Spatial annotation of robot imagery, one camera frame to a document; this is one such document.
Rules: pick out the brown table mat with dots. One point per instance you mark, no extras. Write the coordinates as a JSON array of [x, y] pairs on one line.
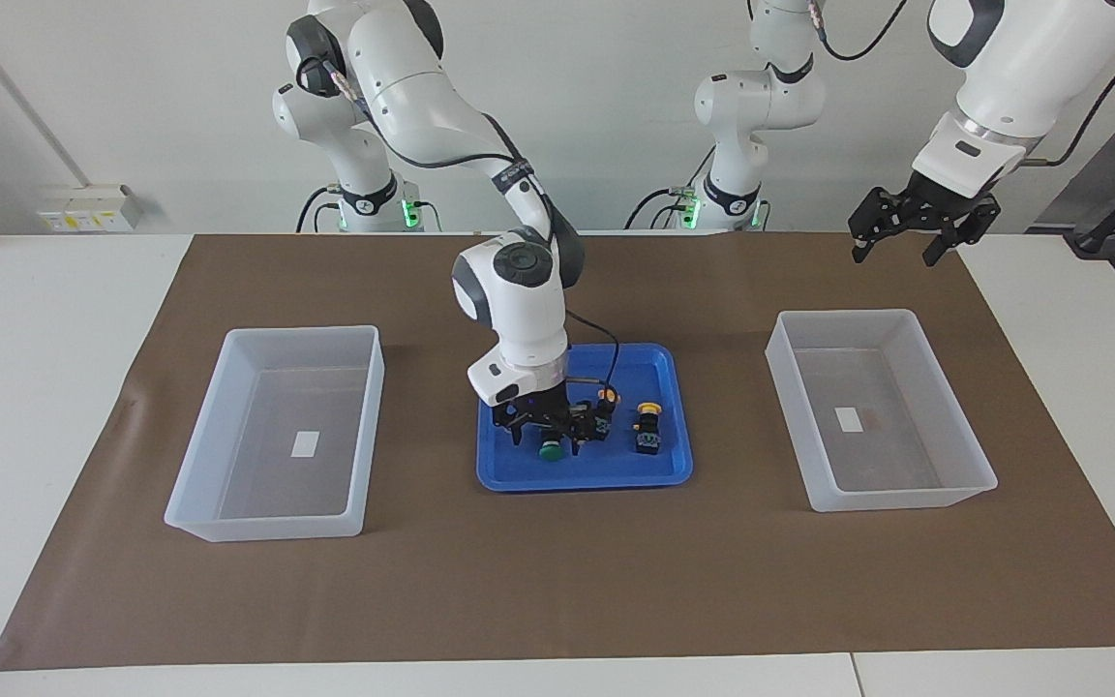
[[567, 581]]

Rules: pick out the blue plastic tray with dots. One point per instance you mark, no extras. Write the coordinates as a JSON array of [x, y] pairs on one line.
[[519, 472]]

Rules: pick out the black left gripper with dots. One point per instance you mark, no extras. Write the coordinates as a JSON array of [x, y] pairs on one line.
[[940, 198]]

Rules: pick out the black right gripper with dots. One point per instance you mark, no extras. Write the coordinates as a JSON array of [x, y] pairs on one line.
[[538, 407]]

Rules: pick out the white rectangular label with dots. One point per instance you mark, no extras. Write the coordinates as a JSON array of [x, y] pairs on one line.
[[848, 419], [305, 443]]

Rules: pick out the green push button switch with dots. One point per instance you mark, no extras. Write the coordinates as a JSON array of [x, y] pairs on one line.
[[551, 451]]

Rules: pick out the translucent white plastic box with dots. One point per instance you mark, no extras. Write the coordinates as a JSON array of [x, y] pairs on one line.
[[277, 528], [906, 499]]

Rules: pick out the white wall socket box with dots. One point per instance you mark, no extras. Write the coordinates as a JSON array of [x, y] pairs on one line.
[[83, 213]]

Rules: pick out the yellow push button switch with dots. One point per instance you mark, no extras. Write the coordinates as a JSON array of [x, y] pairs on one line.
[[606, 397], [647, 440]]

